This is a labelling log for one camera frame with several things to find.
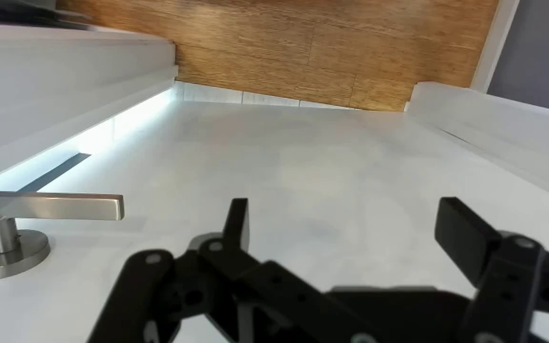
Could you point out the white door frame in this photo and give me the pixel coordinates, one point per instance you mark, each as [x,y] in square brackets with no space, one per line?
[57,81]

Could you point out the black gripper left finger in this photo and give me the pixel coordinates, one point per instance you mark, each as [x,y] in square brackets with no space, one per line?
[246,299]

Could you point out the white door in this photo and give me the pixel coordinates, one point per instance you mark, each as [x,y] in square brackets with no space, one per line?
[337,196]

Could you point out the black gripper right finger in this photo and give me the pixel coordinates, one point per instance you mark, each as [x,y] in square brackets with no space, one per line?
[509,272]

